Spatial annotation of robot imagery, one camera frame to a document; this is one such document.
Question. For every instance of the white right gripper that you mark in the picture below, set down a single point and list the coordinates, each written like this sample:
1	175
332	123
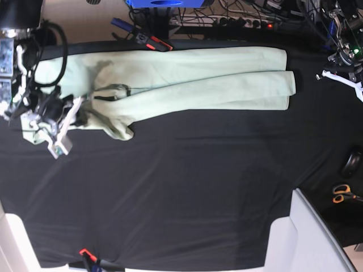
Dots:
50	122

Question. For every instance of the black round object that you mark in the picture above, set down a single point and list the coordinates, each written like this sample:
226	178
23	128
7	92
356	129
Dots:
352	162

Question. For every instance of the white box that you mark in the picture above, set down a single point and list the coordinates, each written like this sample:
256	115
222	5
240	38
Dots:
302	242
17	253

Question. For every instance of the black table cloth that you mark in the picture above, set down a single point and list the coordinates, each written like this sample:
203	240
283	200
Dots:
193	190

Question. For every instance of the blue clamp bottom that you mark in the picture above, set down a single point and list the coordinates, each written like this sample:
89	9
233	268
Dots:
101	266

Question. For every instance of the light green T-shirt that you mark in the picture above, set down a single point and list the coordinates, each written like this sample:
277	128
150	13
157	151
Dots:
130	86

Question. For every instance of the white box right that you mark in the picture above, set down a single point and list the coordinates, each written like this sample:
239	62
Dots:
302	242

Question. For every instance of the orange handled scissors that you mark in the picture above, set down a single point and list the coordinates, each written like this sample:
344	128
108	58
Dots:
343	193

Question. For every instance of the blue stand base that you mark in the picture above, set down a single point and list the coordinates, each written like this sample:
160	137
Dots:
169	3

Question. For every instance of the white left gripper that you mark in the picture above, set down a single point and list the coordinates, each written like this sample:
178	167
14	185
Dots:
356	86

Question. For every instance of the blue clamp right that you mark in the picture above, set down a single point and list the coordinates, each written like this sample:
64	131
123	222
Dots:
330	29

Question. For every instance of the white box left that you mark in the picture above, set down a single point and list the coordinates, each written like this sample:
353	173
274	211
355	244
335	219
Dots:
17	253

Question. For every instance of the red black clamp top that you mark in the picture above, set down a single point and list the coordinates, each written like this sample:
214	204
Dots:
153	43

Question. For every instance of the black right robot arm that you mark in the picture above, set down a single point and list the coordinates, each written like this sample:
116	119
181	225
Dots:
24	36

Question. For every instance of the red clamp bottom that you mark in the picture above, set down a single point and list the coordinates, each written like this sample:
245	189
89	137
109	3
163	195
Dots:
84	252

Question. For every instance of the blue clamp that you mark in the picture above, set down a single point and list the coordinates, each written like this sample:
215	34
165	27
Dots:
330	29
101	266

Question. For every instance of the blue handled tool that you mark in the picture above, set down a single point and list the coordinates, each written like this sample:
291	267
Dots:
122	24

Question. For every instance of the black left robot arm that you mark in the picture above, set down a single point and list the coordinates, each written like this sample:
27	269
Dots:
339	25

